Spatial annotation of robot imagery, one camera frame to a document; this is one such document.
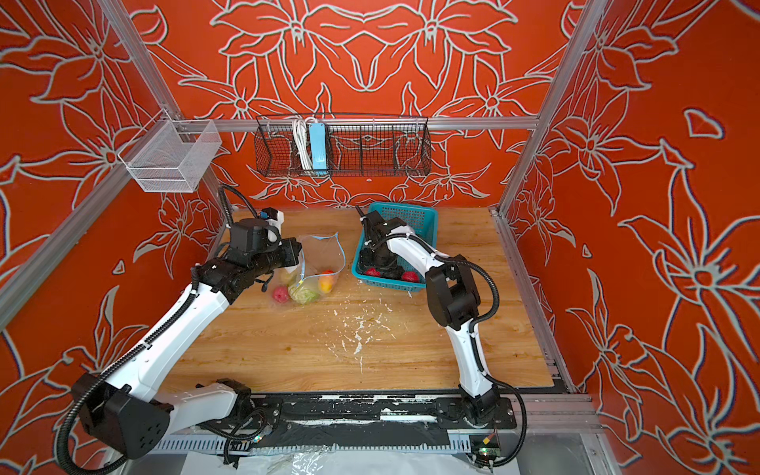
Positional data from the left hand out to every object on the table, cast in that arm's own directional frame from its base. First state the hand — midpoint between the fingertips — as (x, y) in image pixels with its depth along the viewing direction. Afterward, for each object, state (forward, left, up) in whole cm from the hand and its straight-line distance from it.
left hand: (300, 241), depth 76 cm
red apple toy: (-5, +10, -21) cm, 24 cm away
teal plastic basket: (+28, -36, -22) cm, 51 cm away
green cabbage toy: (-5, +2, -19) cm, 20 cm away
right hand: (+6, -17, -20) cm, 27 cm away
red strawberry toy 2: (+5, -31, -22) cm, 38 cm away
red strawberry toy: (+5, -19, -20) cm, 28 cm away
